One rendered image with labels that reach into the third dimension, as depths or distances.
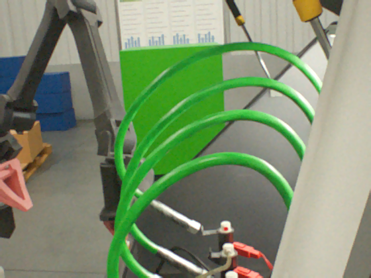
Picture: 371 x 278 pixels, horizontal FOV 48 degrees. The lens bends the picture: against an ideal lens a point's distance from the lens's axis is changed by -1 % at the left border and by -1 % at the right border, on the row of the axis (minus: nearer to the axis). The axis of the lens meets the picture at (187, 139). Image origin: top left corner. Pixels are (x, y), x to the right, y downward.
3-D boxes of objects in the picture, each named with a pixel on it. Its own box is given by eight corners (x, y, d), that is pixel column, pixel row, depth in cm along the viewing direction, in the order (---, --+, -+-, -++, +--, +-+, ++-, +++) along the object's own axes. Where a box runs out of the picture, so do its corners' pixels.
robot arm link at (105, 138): (126, 133, 100) (99, 130, 94) (163, 137, 94) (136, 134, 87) (121, 183, 100) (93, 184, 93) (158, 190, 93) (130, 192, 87)
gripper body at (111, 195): (135, 204, 103) (132, 175, 101) (128, 222, 93) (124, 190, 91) (108, 205, 103) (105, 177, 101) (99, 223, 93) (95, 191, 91)
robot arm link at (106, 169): (112, 153, 99) (93, 160, 94) (133, 157, 95) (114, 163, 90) (115, 181, 100) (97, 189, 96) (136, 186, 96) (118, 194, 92)
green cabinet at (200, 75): (221, 153, 503) (216, 42, 471) (227, 178, 420) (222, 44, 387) (141, 158, 505) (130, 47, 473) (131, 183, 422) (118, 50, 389)
